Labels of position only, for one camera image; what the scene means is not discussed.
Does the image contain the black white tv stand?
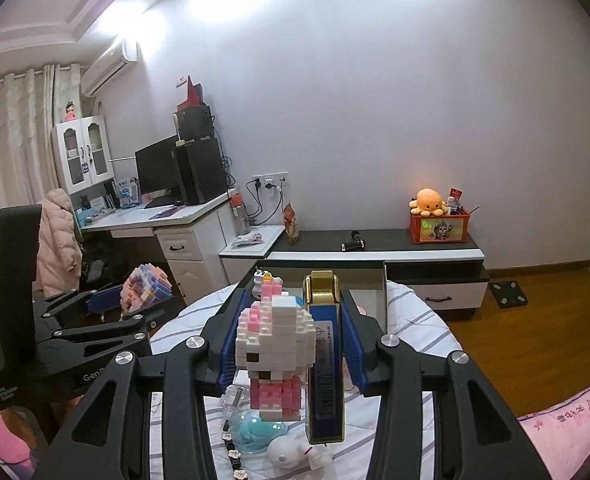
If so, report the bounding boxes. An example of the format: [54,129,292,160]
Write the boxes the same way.
[267,227,491,322]

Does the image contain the white figure toy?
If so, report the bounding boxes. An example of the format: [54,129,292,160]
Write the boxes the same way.
[266,435,334,472]

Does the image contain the black computer tower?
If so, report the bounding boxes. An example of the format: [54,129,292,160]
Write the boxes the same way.
[174,137,229,206]

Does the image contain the white glass door cabinet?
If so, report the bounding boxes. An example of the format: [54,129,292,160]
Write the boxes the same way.
[50,115,115,196]

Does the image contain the pastel block toy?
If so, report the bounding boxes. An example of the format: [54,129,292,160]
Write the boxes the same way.
[120,262,174,322]

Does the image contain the gold blue rectangular box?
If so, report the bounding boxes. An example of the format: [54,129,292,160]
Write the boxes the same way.
[302,270,347,445]

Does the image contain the orange octopus plush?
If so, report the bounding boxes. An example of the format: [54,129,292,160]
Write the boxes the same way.
[408,188,448,219]

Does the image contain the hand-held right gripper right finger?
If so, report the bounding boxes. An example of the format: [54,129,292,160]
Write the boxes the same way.
[337,290,552,480]

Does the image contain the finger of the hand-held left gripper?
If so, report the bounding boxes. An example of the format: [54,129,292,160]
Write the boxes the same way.
[34,284,124,327]
[49,306,167,347]

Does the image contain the white pink block cat toy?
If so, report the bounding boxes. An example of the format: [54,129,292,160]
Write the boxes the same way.
[235,275,319,424]

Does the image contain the small white cabinet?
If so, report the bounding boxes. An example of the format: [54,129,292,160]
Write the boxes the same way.
[218,225,286,287]

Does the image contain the black speaker box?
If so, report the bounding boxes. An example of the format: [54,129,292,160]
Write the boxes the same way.
[174,105,215,144]

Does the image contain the small figurines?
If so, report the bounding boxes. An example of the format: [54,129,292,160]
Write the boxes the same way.
[447,187,469,214]

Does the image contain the white wall outlet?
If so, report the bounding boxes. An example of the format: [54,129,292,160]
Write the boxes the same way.
[251,173,290,189]

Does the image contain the pink gift box black rim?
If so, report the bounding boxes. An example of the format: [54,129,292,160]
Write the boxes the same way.
[195,259,390,341]

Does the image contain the red paper bag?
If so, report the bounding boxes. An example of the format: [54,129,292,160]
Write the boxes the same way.
[177,75,204,111]

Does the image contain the orange printed toy box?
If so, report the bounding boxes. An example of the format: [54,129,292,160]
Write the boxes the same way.
[409,207,471,245]

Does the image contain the black power cable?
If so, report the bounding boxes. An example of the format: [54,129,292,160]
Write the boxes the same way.
[247,180,267,227]

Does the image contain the pink puffer jacket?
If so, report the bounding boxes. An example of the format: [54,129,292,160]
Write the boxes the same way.
[37,188,84,299]

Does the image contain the bottle with red cap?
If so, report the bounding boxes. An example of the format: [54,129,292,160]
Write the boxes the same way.
[232,193,252,235]

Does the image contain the white desk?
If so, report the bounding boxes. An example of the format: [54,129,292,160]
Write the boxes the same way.
[80,192,237,307]

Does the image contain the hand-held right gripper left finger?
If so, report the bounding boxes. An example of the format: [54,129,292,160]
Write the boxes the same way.
[35,289,254,480]

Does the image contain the black bathroom scale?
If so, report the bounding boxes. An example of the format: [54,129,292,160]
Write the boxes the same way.
[489,280,530,309]

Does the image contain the flat printed packet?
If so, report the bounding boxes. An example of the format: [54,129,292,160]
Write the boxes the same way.
[229,232,266,249]

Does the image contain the teal clear round container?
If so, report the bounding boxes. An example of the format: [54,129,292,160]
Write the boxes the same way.
[237,409,289,454]

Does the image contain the black computer monitor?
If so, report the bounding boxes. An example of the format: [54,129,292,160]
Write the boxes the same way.
[134,135,186,201]

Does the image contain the white air conditioner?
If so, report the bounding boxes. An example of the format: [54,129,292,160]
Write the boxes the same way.
[82,40,139,97]

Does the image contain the blue white box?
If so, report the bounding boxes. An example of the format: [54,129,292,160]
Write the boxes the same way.
[114,177,140,207]

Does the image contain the orange snack bag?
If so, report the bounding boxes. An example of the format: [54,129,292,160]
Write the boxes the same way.
[282,202,302,244]

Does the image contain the white striped tablecloth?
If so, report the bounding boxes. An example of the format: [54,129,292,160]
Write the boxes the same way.
[150,280,464,480]

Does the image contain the pink floral quilt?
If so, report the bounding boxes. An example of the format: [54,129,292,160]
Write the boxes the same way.
[517,359,590,480]

